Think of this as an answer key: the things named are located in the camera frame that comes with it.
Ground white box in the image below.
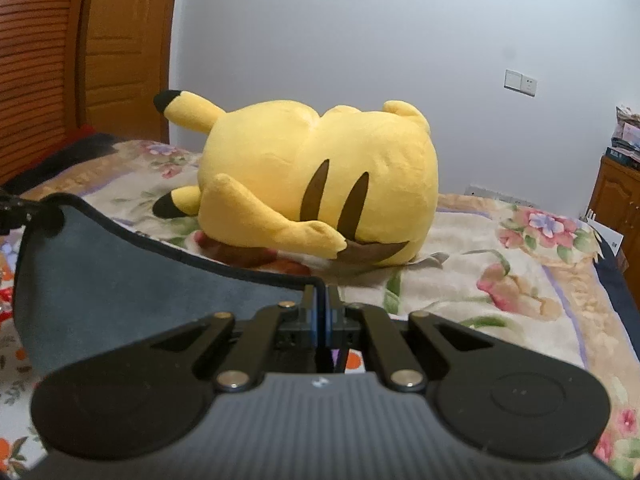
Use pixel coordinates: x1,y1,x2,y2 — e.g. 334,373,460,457
584,209,626,262

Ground floral blanket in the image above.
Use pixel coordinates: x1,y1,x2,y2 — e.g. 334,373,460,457
0,137,640,480

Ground stack of books and papers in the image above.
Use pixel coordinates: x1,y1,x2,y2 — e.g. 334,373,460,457
605,105,640,171

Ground dark blanket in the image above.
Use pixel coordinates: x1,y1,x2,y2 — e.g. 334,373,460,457
0,125,128,197

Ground white wall switch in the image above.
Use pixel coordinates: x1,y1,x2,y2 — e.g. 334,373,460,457
504,69,539,97

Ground wooden cabinet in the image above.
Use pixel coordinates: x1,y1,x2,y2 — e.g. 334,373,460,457
584,155,640,281

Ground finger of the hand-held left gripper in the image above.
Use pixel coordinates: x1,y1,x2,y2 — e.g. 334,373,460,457
0,187,36,235

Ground yellow plush toy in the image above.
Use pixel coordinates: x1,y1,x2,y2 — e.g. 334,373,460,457
152,89,441,266

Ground louvered wooden door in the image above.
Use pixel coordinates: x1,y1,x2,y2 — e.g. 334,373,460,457
0,0,92,187

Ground dark blue bed sheet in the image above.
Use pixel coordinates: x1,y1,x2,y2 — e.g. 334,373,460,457
594,252,640,328

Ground grey-blue towel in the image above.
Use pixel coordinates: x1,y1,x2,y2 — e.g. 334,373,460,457
12,192,321,377

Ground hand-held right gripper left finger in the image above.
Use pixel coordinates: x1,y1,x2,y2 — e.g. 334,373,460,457
135,285,318,392

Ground wooden panel door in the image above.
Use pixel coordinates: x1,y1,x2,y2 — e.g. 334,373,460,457
75,0,182,147

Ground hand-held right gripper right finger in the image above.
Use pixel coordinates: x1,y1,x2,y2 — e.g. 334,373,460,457
325,284,506,392

